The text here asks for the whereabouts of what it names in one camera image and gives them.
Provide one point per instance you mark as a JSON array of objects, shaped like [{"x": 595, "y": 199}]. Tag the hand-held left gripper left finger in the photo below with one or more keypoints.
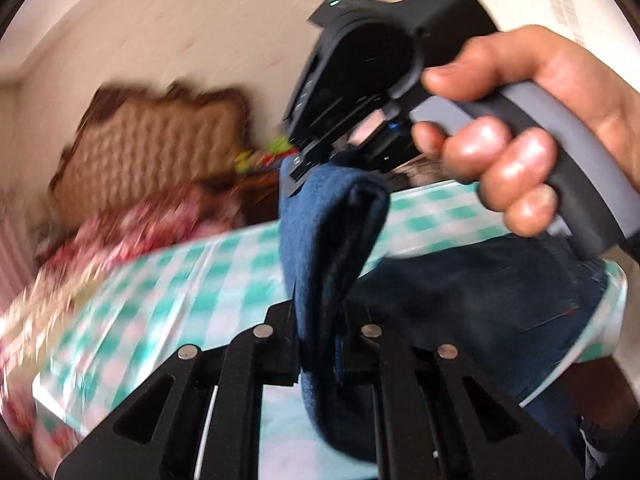
[{"x": 282, "y": 350}]

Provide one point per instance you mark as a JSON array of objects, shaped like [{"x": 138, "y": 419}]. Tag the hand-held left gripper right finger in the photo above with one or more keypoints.
[{"x": 357, "y": 355}]

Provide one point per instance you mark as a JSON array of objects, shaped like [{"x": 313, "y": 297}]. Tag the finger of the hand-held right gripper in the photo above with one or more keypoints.
[{"x": 302, "y": 167}]

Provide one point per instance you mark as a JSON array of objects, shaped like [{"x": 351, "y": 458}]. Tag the blue denim pants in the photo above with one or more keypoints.
[{"x": 450, "y": 300}]

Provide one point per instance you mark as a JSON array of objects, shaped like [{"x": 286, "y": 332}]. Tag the person's right hand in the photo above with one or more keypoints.
[{"x": 575, "y": 75}]

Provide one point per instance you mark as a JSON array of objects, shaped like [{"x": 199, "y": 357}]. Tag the green plastic item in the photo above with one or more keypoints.
[{"x": 272, "y": 146}]

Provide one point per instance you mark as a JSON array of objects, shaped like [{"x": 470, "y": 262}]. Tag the green white checked tablecloth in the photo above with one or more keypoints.
[{"x": 150, "y": 300}]

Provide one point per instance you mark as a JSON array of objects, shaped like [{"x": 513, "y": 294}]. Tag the tufted brown headboard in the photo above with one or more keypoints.
[{"x": 150, "y": 150}]

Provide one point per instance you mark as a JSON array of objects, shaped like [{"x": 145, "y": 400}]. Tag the red floral bedding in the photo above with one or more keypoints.
[{"x": 140, "y": 225}]

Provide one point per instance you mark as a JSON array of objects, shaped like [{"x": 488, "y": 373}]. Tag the person's dark clothing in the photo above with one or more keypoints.
[{"x": 610, "y": 450}]

